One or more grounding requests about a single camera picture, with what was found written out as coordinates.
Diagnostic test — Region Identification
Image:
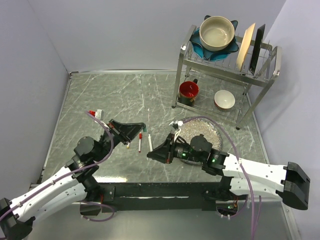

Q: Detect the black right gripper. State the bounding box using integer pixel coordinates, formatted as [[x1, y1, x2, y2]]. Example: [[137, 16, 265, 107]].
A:
[[147, 133, 204, 164]]

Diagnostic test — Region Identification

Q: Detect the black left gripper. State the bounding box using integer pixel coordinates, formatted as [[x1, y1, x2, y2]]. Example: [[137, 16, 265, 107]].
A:
[[93, 118, 145, 162]]

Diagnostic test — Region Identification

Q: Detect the white pen red tip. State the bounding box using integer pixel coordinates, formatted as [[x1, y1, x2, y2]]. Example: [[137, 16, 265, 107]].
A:
[[138, 135, 142, 153]]

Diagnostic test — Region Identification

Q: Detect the white pen green tip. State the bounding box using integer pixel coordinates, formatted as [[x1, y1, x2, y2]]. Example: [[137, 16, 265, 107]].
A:
[[147, 133, 153, 152]]

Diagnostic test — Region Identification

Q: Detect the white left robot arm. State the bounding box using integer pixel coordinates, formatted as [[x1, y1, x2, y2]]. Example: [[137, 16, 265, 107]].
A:
[[0, 119, 146, 240]]

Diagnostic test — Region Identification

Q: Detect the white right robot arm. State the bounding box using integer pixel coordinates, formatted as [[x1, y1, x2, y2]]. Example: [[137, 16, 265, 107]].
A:
[[147, 133, 311, 211]]

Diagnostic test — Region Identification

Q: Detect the speckled ceramic plate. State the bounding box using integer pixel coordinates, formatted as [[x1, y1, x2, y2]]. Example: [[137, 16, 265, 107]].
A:
[[179, 118, 223, 151]]

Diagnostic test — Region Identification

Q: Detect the red black mug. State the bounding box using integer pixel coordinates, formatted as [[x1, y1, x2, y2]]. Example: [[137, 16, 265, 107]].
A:
[[178, 78, 200, 107]]

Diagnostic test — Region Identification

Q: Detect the small white bowl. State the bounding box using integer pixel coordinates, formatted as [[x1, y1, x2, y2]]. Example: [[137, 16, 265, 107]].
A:
[[214, 90, 236, 112]]

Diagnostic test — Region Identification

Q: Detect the steel dish rack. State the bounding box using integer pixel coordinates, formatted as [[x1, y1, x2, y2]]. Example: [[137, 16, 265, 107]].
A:
[[171, 25, 283, 130]]

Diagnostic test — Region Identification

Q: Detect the blue flower-shaped bowl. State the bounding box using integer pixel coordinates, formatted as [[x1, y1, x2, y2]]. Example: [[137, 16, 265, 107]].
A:
[[190, 15, 239, 62]]

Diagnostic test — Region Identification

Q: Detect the large beige bowl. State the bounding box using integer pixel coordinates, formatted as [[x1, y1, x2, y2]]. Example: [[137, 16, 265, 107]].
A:
[[199, 16, 235, 52]]

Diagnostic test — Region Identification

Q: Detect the black plate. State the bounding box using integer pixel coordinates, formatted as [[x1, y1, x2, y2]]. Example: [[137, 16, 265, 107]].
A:
[[249, 24, 266, 75]]

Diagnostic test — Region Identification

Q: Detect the cream plate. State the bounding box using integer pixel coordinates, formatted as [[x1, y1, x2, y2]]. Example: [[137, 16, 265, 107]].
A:
[[236, 23, 256, 72]]

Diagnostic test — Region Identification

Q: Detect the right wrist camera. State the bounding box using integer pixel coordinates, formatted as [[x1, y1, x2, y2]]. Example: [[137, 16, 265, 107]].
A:
[[169, 120, 184, 141]]

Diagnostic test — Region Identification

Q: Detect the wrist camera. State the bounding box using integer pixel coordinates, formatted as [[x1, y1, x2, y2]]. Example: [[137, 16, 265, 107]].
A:
[[88, 109, 104, 121], [169, 120, 184, 141]]

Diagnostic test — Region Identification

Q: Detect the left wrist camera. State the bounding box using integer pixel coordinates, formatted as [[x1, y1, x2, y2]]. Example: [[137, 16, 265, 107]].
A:
[[88, 109, 104, 121]]

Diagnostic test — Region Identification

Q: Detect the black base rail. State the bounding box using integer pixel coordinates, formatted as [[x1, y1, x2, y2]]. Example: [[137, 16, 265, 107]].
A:
[[79, 181, 238, 217]]

